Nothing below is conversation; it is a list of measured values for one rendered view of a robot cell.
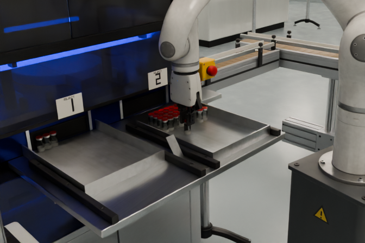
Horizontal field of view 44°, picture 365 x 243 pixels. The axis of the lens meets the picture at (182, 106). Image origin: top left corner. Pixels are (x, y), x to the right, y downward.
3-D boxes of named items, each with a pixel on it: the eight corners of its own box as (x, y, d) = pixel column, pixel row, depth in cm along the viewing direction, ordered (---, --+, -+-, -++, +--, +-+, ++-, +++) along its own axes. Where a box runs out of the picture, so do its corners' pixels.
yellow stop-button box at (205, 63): (189, 77, 173) (188, 59, 171) (202, 73, 178) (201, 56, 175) (203, 81, 168) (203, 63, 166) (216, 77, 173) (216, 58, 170)
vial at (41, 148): (36, 150, 136) (33, 136, 134) (43, 148, 137) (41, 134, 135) (39, 152, 134) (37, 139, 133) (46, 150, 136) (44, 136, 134)
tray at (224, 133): (137, 130, 148) (136, 120, 146) (193, 108, 164) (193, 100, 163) (213, 164, 124) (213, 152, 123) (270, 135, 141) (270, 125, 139)
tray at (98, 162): (23, 155, 133) (21, 144, 132) (96, 128, 150) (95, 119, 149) (86, 198, 110) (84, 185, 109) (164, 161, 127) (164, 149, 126)
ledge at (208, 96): (174, 98, 181) (174, 94, 180) (196, 90, 189) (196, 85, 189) (199, 106, 172) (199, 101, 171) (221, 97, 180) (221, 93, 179)
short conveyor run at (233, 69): (181, 106, 178) (180, 67, 173) (156, 97, 189) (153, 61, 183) (281, 68, 222) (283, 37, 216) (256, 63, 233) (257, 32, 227)
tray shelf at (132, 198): (7, 166, 131) (6, 161, 130) (181, 103, 176) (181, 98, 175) (102, 238, 98) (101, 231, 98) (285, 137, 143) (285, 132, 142)
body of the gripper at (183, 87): (164, 66, 137) (167, 101, 141) (188, 73, 130) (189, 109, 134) (182, 62, 142) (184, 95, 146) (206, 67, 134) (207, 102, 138)
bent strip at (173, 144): (166, 155, 130) (165, 137, 128) (174, 152, 132) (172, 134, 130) (201, 172, 120) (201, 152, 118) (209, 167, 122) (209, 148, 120)
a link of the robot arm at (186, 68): (164, 61, 135) (164, 70, 136) (184, 65, 129) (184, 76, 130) (184, 55, 141) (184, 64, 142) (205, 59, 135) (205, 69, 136)
